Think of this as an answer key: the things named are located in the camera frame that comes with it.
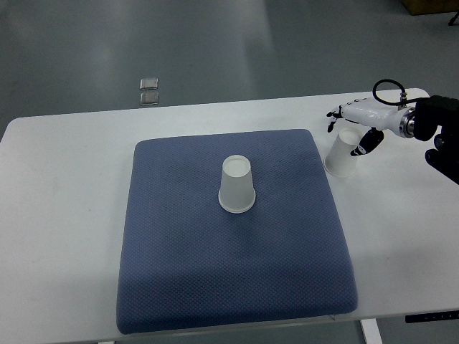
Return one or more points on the upper metal floor plate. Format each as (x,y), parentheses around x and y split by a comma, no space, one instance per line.
(150,83)

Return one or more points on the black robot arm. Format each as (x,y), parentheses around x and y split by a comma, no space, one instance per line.
(436,119)

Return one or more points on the white table leg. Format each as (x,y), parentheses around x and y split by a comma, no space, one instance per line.
(371,331)

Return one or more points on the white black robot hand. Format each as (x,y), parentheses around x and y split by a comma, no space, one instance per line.
(378,117)

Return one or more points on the black tripod leg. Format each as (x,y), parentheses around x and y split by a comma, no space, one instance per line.
(453,19)

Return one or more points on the white paper cup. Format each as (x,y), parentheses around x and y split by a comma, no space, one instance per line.
(236,193)
(339,162)

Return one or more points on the black table control panel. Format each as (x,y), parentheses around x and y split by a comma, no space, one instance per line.
(431,317)

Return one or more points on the brown cardboard box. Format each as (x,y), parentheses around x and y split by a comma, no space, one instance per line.
(423,7)

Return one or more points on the blue fabric cushion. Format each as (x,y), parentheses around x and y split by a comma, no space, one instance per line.
(188,263)

